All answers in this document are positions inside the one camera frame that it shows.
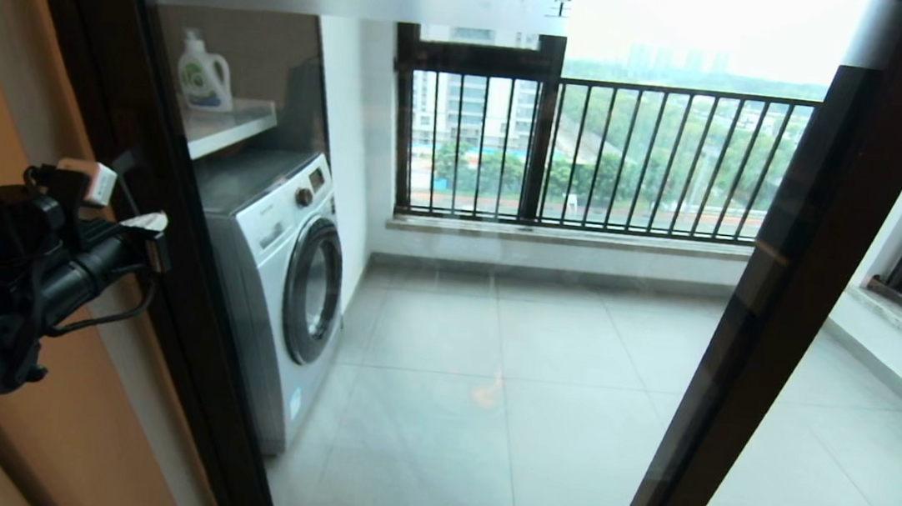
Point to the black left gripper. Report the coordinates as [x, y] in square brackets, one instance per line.
[9, 232]

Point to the dark framed sliding glass door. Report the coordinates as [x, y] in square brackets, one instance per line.
[194, 301]

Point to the white front-load washing machine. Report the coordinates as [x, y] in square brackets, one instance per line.
[273, 268]

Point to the white laundry detergent bottle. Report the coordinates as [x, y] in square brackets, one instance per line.
[202, 83]

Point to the dark framed balcony window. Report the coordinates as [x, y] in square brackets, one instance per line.
[479, 61]

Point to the long marble window sill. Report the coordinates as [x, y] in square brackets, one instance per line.
[570, 239]

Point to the long black balcony railing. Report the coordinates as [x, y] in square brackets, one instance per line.
[686, 94]

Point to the fixed glass door panel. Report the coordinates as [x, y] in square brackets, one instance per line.
[736, 316]

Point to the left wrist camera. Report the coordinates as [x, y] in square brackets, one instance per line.
[90, 181]

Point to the white wall shelf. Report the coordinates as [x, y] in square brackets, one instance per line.
[229, 127]

